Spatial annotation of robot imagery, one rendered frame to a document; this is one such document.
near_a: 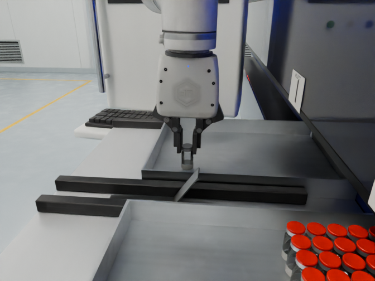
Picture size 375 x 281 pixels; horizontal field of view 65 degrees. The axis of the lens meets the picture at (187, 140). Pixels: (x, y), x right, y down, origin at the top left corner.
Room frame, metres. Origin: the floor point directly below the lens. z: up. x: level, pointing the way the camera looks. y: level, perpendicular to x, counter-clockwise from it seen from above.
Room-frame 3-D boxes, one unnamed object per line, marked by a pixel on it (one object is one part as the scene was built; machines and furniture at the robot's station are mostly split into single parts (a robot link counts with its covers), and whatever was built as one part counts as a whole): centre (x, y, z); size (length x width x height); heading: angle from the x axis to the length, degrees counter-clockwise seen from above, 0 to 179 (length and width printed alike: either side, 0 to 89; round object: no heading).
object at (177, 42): (0.48, 0.00, 1.11); 0.09 x 0.08 x 0.03; 84
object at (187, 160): (0.48, 0.00, 0.90); 0.02 x 0.02 x 0.04
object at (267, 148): (0.53, -0.11, 0.90); 0.34 x 0.26 x 0.04; 84
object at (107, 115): (0.91, 0.12, 0.82); 0.40 x 0.14 x 0.02; 77
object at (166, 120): (0.48, 0.03, 0.95); 0.03 x 0.03 x 0.07; 85
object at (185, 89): (0.48, 0.00, 1.05); 0.10 x 0.07 x 0.11; 84
